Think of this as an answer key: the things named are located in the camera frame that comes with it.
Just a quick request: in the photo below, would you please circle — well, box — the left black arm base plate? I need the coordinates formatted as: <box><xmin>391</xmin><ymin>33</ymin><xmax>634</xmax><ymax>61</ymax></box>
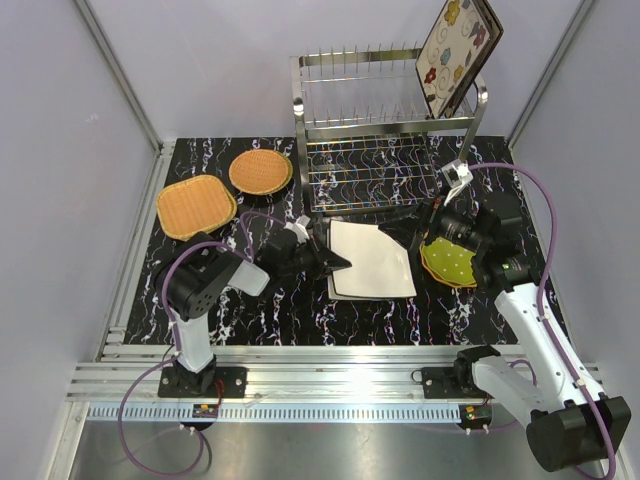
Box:
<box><xmin>157</xmin><ymin>366</ymin><xmax>248</xmax><ymax>399</ymax></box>

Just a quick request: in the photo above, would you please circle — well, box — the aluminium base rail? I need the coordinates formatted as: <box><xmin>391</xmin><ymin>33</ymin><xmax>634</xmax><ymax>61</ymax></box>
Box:
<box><xmin>64</xmin><ymin>343</ymin><xmax>606</xmax><ymax>402</ymax></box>

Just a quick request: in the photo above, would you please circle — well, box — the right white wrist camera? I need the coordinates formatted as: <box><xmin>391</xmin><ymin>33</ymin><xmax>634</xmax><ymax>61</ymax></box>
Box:
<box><xmin>441</xmin><ymin>159</ymin><xmax>473</xmax><ymax>206</ymax></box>

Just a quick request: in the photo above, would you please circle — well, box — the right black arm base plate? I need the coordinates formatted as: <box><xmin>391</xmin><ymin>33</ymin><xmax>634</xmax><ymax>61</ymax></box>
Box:
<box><xmin>419</xmin><ymin>367</ymin><xmax>489</xmax><ymax>401</ymax></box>

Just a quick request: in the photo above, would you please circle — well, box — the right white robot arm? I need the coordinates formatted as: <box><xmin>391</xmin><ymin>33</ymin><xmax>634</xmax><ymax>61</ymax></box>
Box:
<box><xmin>379</xmin><ymin>192</ymin><xmax>631</xmax><ymax>475</ymax></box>

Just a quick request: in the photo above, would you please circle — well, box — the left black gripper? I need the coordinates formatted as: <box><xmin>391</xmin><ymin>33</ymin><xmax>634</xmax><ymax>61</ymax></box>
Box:
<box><xmin>280</xmin><ymin>234</ymin><xmax>351</xmax><ymax>280</ymax></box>

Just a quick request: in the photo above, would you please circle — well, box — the floral patterned tray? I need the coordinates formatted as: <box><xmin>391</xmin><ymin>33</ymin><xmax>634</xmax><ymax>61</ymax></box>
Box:
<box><xmin>438</xmin><ymin>1</ymin><xmax>504</xmax><ymax>117</ymax></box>
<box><xmin>416</xmin><ymin>0</ymin><xmax>491</xmax><ymax>118</ymax></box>

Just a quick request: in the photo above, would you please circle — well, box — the slotted white cable duct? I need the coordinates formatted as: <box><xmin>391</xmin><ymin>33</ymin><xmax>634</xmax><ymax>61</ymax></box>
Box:
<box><xmin>88</xmin><ymin>402</ymin><xmax>461</xmax><ymax>424</ymax></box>

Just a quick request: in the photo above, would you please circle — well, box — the cream rectangular tray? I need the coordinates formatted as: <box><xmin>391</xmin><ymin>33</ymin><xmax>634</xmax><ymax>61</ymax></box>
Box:
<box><xmin>327</xmin><ymin>269</ymin><xmax>379</xmax><ymax>301</ymax></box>

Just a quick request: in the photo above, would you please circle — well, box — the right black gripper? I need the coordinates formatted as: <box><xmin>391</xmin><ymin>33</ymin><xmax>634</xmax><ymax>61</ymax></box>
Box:
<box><xmin>379</xmin><ymin>183</ymin><xmax>490</xmax><ymax>255</ymax></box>

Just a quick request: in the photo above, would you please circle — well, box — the orange polka-dot plate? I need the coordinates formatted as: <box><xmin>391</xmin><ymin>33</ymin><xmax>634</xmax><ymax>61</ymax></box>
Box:
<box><xmin>418</xmin><ymin>244</ymin><xmax>479</xmax><ymax>290</ymax></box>

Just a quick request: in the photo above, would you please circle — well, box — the green-rimmed woven bamboo plate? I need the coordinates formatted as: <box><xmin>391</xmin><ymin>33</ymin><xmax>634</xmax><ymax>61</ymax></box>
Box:
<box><xmin>227</xmin><ymin>148</ymin><xmax>294</xmax><ymax>197</ymax></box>

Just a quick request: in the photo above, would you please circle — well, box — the steel two-tier dish rack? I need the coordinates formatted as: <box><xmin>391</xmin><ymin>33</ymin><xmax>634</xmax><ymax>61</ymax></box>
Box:
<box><xmin>289</xmin><ymin>46</ymin><xmax>488</xmax><ymax>216</ymax></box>

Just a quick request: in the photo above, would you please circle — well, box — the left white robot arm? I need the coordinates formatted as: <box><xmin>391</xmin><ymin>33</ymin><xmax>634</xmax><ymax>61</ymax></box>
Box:
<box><xmin>154</xmin><ymin>222</ymin><xmax>352</xmax><ymax>399</ymax></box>

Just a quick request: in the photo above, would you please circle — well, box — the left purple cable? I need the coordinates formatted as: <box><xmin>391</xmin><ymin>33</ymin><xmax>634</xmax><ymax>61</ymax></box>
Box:
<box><xmin>117</xmin><ymin>211</ymin><xmax>261</xmax><ymax>475</ymax></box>

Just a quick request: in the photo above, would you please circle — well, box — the large orange woven tray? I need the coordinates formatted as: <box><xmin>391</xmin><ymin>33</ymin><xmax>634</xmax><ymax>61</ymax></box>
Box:
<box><xmin>162</xmin><ymin>198</ymin><xmax>237</xmax><ymax>241</ymax></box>

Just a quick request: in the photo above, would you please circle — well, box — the green polka-dot plate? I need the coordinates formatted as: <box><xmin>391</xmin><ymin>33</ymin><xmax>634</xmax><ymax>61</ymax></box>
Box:
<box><xmin>420</xmin><ymin>236</ymin><xmax>479</xmax><ymax>287</ymax></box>

